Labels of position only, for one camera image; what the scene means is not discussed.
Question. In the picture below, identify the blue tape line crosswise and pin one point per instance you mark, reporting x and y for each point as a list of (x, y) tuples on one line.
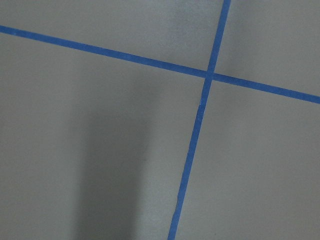
[(159, 64)]

